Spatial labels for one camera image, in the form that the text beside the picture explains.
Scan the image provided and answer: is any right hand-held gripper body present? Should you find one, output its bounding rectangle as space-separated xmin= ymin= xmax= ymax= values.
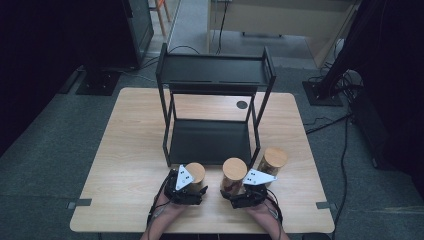
xmin=229 ymin=168 xmax=278 ymax=210

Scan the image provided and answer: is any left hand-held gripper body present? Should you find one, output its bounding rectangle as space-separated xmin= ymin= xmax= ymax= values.
xmin=163 ymin=164 xmax=204 ymax=206

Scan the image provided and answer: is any short glass jar wooden lid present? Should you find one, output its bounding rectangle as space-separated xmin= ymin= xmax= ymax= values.
xmin=185 ymin=162 xmax=207 ymax=194

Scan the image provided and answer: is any glass jar with red contents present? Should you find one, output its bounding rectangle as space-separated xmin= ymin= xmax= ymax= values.
xmin=219 ymin=157 xmax=249 ymax=197

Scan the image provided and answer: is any black metal two-tier rack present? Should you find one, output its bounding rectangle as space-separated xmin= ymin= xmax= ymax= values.
xmin=155 ymin=42 xmax=277 ymax=168

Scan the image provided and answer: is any glass jar with brown contents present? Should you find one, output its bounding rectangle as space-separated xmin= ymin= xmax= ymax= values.
xmin=257 ymin=146 xmax=289 ymax=178

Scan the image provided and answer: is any person's left hand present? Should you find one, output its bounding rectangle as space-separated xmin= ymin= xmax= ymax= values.
xmin=153 ymin=193 xmax=191 ymax=218

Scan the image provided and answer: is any person's right hand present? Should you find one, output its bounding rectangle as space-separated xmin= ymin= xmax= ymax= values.
xmin=248 ymin=201 xmax=279 ymax=222

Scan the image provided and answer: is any black equipment case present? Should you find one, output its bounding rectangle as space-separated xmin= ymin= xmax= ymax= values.
xmin=349 ymin=89 xmax=392 ymax=169

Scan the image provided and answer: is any black cabinet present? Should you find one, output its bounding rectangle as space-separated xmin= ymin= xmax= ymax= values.
xmin=121 ymin=0 xmax=155 ymax=70

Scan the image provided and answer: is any wooden stool leg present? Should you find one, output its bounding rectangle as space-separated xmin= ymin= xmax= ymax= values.
xmin=154 ymin=0 xmax=172 ymax=38

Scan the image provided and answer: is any beige desk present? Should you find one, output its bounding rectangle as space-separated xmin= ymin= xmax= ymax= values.
xmin=207 ymin=0 xmax=363 ymax=69

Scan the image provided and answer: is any black curtain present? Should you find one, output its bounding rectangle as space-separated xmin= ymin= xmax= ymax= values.
xmin=0 ymin=0 xmax=133 ymax=158
xmin=346 ymin=0 xmax=424 ymax=201

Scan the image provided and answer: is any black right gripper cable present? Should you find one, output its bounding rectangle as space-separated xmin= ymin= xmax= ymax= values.
xmin=265 ymin=189 xmax=284 ymax=233

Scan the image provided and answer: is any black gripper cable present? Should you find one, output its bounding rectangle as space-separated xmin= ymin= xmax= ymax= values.
xmin=265 ymin=189 xmax=284 ymax=233
xmin=146 ymin=169 xmax=178 ymax=231

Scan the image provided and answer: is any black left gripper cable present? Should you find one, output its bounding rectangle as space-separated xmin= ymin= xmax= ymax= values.
xmin=146 ymin=169 xmax=178 ymax=231

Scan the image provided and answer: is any long black floor cable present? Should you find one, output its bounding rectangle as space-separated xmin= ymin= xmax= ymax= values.
xmin=330 ymin=114 xmax=351 ymax=240

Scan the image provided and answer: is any black stand base plate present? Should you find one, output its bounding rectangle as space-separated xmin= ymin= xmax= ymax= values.
xmin=302 ymin=79 xmax=344 ymax=108
xmin=75 ymin=68 xmax=122 ymax=97

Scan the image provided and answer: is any black floor cable loop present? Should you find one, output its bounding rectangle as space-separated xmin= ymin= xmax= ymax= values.
xmin=139 ymin=44 xmax=201 ymax=71

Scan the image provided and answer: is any tangled black cable bundle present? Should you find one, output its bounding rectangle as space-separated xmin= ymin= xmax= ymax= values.
xmin=308 ymin=38 xmax=365 ymax=101

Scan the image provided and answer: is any black hanging cable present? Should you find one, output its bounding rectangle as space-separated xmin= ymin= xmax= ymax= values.
xmin=215 ymin=0 xmax=230 ymax=56

